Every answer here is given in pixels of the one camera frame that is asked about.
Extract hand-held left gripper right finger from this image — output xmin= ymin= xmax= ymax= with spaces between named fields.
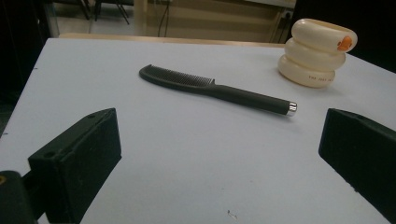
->
xmin=318 ymin=107 xmax=396 ymax=224

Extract black metal stand legs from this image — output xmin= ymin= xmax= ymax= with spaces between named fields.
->
xmin=78 ymin=0 xmax=131 ymax=26

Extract white table board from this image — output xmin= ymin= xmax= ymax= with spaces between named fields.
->
xmin=0 ymin=37 xmax=396 ymax=224

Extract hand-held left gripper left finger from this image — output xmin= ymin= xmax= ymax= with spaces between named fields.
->
xmin=27 ymin=107 xmax=122 ymax=224

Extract cream ringed cup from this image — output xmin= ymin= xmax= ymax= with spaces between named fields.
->
xmin=277 ymin=18 xmax=359 ymax=89

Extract beige wooden platform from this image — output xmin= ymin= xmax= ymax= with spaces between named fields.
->
xmin=134 ymin=0 xmax=297 ymax=44

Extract black comb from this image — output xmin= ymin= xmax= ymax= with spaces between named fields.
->
xmin=138 ymin=63 xmax=298 ymax=118

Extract wooden table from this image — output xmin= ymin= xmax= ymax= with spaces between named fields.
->
xmin=58 ymin=32 xmax=287 ymax=49

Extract black hanging cable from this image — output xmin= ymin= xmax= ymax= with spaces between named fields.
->
xmin=156 ymin=0 xmax=171 ymax=38

